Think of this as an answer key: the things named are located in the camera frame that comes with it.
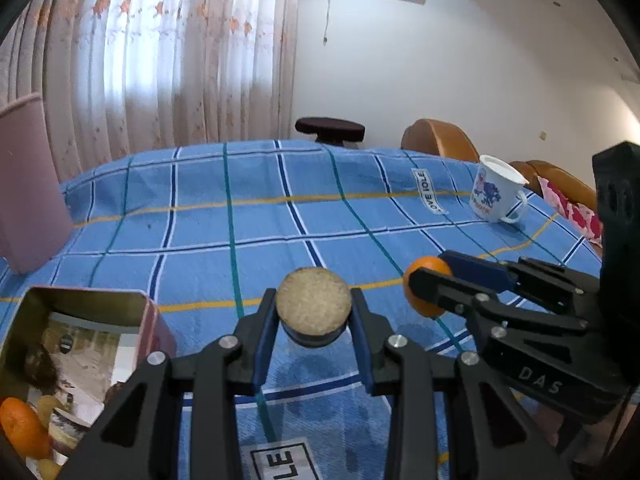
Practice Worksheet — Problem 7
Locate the orange tangerine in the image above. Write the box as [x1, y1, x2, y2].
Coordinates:
[402, 256, 452, 318]

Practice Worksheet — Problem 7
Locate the cork-lidded small jar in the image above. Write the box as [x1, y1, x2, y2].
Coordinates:
[276, 268, 352, 348]

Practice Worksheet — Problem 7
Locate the pink floral cushion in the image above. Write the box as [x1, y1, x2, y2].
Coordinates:
[537, 177, 603, 247]

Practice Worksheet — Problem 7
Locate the tangerine inside tin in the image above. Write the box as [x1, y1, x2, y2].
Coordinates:
[0, 398, 51, 460]

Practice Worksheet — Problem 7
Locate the gold metal tin box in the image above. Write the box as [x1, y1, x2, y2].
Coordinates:
[1, 286, 176, 479]

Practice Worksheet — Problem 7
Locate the white mug blue print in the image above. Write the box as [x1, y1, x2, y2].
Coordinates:
[470, 155, 528, 224]

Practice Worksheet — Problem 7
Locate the brown leather armchair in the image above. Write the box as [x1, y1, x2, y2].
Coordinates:
[400, 118, 480, 162]

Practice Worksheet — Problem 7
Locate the blue plaid tablecloth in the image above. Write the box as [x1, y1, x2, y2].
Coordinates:
[1, 141, 601, 479]

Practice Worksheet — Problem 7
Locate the pink plastic pitcher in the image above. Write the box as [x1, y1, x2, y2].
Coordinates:
[0, 93, 74, 274]

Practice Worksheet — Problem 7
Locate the dark round stool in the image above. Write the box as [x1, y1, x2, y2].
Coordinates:
[294, 117, 366, 148]

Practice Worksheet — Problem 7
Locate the sheer floral curtain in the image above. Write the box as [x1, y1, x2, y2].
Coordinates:
[1, 0, 298, 181]

